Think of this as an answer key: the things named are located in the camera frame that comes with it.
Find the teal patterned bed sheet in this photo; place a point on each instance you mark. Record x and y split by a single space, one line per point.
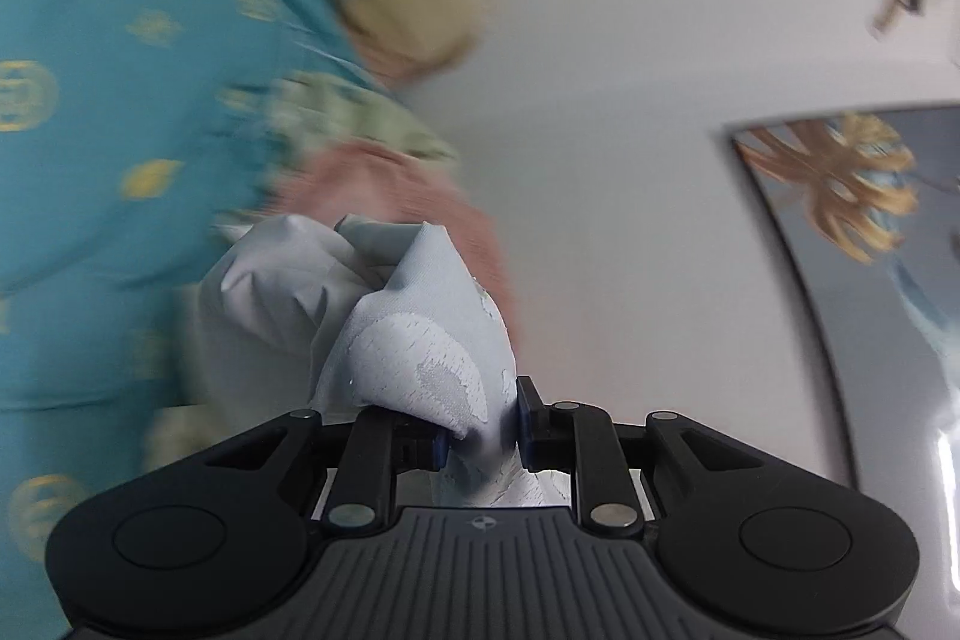
112 197

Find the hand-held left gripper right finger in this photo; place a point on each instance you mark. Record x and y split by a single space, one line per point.
525 430

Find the pink fleece blanket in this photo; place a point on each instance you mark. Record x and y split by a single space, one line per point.
465 227

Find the white t-shirt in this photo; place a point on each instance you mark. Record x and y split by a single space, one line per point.
420 325

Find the framed leaf wall picture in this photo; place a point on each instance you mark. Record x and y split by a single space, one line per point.
862 235

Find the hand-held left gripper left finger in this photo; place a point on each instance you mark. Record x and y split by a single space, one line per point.
441 450

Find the green cartoon fleece blanket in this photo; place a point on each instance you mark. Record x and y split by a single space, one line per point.
352 123

